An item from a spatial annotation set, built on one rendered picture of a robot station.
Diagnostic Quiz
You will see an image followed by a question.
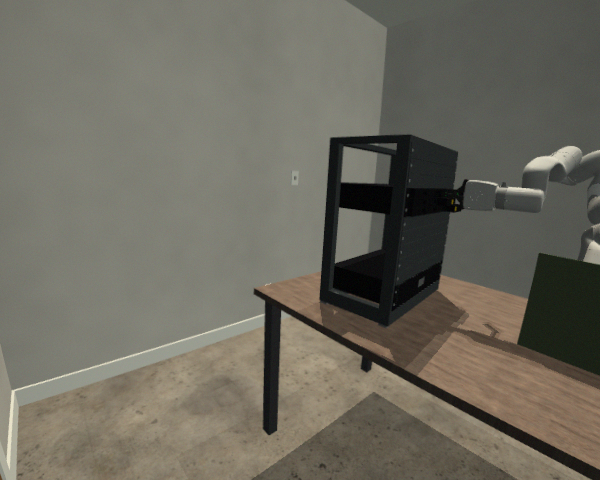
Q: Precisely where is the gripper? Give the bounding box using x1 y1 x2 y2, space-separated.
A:
444 179 499 211

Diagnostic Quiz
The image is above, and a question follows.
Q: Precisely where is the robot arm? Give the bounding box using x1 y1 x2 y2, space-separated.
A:
495 146 600 264

